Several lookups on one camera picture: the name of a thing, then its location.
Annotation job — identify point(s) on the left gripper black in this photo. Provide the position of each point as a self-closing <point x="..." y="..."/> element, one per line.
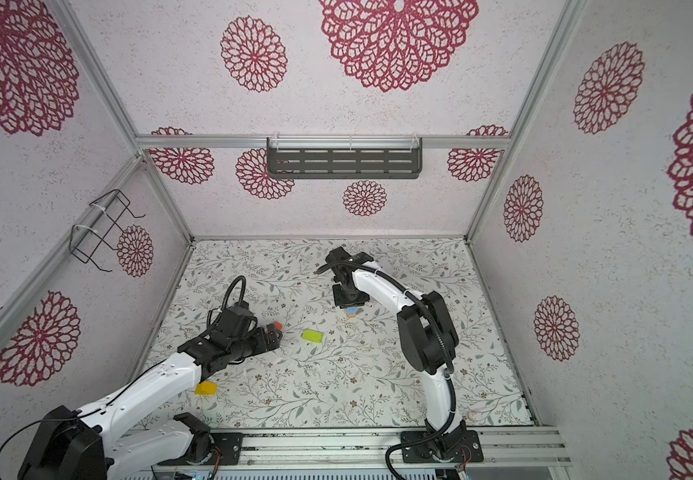
<point x="262" y="343"/>

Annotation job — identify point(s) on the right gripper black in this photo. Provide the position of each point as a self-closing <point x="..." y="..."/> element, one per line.
<point x="337" y="300"/>

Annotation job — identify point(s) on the lime green wood block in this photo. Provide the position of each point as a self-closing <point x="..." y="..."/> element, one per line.
<point x="312" y="336"/>

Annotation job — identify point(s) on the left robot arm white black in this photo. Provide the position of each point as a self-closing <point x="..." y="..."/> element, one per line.
<point x="95" y="441"/>

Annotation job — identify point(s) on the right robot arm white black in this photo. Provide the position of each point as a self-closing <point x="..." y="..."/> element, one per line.
<point x="427" y="339"/>

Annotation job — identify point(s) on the yellow wood block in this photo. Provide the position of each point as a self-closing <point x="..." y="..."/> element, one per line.
<point x="206" y="388"/>

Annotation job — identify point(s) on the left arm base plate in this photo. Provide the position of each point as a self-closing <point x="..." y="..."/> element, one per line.
<point x="220" y="449"/>

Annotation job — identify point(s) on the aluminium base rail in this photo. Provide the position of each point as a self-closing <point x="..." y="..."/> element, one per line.
<point x="341" y="448"/>

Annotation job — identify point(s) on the grey metal wall shelf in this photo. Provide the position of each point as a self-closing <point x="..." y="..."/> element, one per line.
<point x="348" y="160"/>

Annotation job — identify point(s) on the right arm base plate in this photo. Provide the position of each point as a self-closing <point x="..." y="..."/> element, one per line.
<point x="468" y="451"/>

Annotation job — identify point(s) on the black wire wall rack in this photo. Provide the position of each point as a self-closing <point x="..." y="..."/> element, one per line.
<point x="111" y="207"/>

